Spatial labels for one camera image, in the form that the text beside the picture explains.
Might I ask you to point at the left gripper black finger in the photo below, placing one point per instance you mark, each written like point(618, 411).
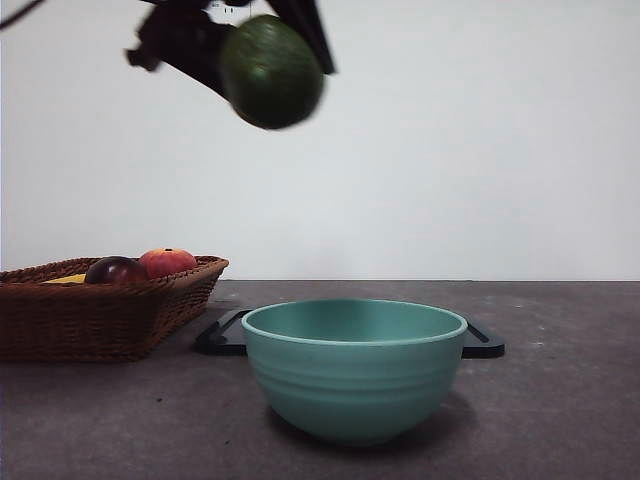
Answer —
point(310, 30)
point(185, 45)

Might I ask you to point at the green avocado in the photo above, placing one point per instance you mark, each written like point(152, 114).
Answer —
point(272, 75)

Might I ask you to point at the teal bowl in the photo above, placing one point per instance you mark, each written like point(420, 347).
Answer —
point(352, 385)

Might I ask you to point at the red yellow apple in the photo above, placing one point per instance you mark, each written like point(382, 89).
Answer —
point(167, 262)

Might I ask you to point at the yellow banana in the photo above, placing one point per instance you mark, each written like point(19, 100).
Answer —
point(65, 279)

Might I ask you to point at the brown wicker basket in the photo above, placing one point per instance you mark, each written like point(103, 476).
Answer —
point(90, 320)

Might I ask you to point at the black rectangular tray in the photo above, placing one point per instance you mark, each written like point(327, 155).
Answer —
point(220, 340)

